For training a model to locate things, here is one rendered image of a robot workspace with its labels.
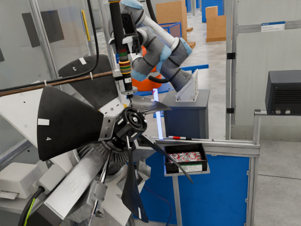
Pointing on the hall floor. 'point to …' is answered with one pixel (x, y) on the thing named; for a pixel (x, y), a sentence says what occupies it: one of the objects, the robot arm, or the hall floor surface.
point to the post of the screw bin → (177, 200)
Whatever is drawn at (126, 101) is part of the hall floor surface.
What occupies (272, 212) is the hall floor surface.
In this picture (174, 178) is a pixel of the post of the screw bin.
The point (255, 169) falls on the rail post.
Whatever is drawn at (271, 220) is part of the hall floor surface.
